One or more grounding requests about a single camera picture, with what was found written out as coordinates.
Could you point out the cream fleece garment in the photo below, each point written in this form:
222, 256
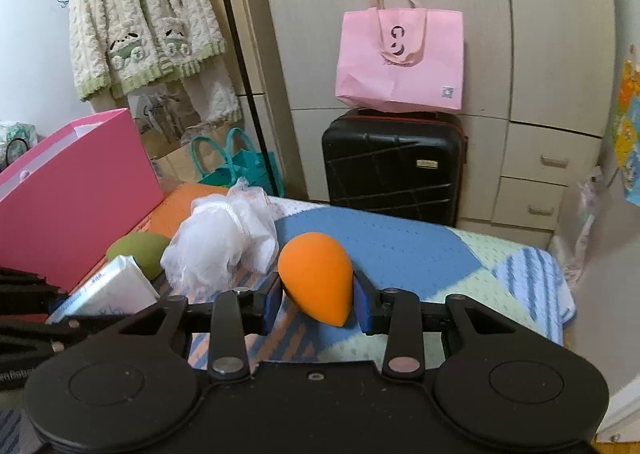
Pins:
215, 89

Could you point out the pink tote bag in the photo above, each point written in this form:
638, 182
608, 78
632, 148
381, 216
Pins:
400, 74

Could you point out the green floral bag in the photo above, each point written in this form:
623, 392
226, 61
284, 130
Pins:
17, 134

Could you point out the beige wardrobe drawer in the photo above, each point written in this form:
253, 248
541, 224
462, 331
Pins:
550, 154
530, 206

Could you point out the green makeup sponge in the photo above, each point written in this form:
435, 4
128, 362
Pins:
135, 251

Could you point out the white mesh bath pouf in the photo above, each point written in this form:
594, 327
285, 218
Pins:
220, 239

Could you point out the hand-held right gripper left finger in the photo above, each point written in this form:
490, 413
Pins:
272, 304

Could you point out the pink cardboard box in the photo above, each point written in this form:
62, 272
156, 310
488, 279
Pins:
75, 194

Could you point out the teal bag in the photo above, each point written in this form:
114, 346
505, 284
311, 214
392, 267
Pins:
250, 169

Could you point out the orange makeup sponge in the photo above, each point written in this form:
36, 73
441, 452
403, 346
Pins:
315, 274

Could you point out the white blue tissue packet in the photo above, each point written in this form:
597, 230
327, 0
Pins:
115, 289

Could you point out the patchwork blanket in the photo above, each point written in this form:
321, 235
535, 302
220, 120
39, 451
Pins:
410, 254

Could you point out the black pole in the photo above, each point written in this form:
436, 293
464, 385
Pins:
240, 59

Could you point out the white plastic bag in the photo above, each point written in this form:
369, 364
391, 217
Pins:
150, 119

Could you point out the black suitcase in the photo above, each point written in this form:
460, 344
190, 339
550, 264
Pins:
390, 169

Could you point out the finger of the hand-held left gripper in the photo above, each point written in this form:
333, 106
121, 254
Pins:
30, 349
30, 291

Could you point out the pale hanging cloth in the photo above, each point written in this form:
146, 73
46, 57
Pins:
585, 214

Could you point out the brown paper bag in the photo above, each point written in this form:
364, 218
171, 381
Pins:
175, 164

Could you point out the beige wardrobe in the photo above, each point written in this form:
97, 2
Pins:
550, 34

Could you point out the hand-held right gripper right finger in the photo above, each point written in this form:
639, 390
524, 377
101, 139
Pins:
362, 304

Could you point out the cream green knit cardigan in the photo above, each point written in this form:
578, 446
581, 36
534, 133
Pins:
140, 9

